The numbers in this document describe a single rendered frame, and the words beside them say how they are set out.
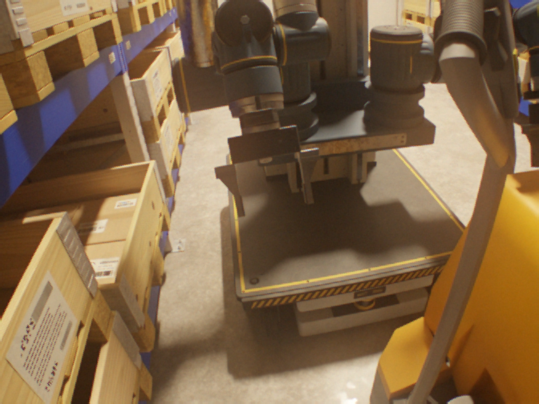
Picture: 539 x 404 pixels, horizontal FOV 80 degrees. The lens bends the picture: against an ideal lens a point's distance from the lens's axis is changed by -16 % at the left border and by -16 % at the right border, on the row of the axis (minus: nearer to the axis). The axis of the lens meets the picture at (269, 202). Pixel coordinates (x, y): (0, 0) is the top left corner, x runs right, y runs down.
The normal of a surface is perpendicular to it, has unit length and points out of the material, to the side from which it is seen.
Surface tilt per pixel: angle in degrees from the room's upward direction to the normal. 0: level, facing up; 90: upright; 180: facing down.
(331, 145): 90
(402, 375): 22
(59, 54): 90
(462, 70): 103
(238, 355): 0
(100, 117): 90
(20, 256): 90
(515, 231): 68
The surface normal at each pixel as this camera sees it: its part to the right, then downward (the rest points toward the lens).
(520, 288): -0.98, -0.09
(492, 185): -0.59, 0.52
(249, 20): 0.16, 0.14
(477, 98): 0.51, 0.60
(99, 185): 0.11, 0.55
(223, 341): -0.10, -0.82
